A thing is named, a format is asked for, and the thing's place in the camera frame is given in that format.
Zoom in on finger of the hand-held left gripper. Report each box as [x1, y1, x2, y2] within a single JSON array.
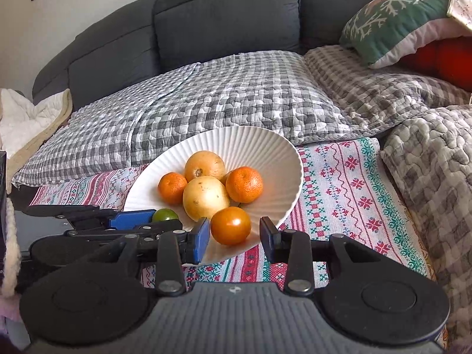
[[64, 223, 187, 246], [24, 206, 156, 230]]

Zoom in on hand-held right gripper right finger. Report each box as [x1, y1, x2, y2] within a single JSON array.
[[259, 217, 369, 297]]

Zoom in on white ribbed plate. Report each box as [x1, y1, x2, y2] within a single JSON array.
[[123, 125, 304, 266]]

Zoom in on orange tomato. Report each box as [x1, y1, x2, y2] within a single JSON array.
[[210, 207, 252, 246]]

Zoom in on brown checkered pillow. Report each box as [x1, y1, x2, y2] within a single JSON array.
[[304, 45, 472, 144]]

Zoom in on grey gingham quilt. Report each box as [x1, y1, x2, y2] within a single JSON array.
[[11, 50, 347, 189]]

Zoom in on green snowflake cushion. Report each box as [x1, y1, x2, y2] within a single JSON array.
[[338, 0, 472, 69]]

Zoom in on small tangerine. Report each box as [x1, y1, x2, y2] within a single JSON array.
[[158, 172, 189, 205]]

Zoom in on white blanket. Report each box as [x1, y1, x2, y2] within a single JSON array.
[[0, 88, 73, 183]]

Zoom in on white floral cloth bag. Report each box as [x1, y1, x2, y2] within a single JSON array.
[[444, 0, 472, 37]]

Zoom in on pale yellow round pear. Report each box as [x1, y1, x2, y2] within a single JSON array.
[[182, 176, 231, 221]]

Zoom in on large tangerine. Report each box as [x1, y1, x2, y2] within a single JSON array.
[[225, 166, 264, 204]]

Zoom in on red green patterned tablecloth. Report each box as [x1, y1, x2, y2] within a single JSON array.
[[29, 137, 430, 292]]

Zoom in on golden yellow round pear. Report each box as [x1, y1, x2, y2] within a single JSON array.
[[184, 150, 227, 183]]

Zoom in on red cushion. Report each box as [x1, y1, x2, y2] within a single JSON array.
[[398, 37, 472, 91]]

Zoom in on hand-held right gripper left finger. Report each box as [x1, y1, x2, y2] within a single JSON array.
[[99, 217, 212, 297]]

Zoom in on dark grey sofa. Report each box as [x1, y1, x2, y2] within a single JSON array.
[[32, 0, 414, 107]]

